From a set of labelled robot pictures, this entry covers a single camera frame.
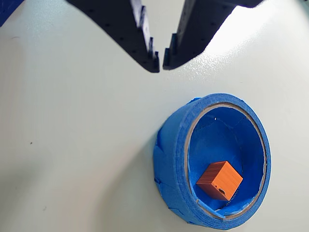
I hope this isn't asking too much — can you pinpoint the small orange cube block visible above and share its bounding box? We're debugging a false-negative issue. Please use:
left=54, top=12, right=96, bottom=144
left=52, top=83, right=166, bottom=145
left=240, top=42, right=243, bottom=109
left=196, top=160, right=243, bottom=201

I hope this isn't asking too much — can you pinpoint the blue tape roll bin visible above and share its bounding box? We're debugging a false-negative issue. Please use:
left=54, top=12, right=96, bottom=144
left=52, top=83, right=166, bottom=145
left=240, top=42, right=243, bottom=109
left=153, top=92, right=272, bottom=229

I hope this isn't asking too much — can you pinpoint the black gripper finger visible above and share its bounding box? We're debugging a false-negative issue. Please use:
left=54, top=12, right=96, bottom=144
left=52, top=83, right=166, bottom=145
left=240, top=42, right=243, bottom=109
left=66, top=0, right=161, bottom=73
left=162, top=0, right=263, bottom=71

